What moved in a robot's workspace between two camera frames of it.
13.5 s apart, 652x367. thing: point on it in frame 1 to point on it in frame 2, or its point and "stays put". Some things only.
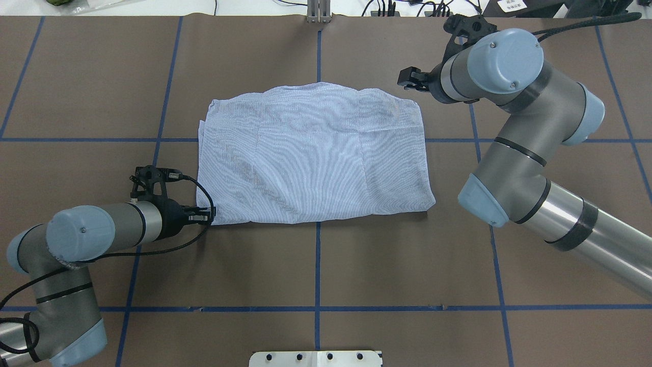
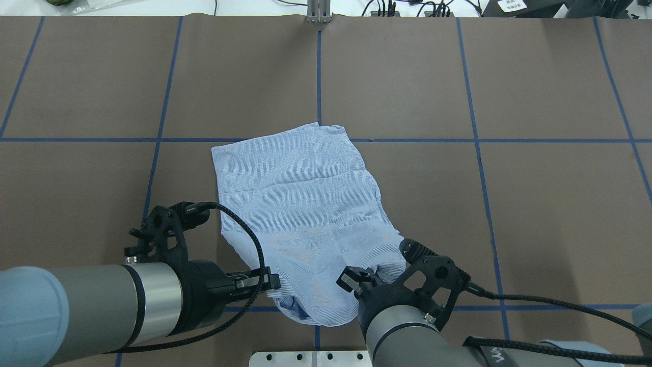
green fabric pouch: [58, 2] stays put
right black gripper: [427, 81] to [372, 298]
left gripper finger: [197, 210] to [255, 281]
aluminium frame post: [318, 11] stays put
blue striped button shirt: [312, 151] to [314, 202]
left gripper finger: [200, 219] to [239, 295]
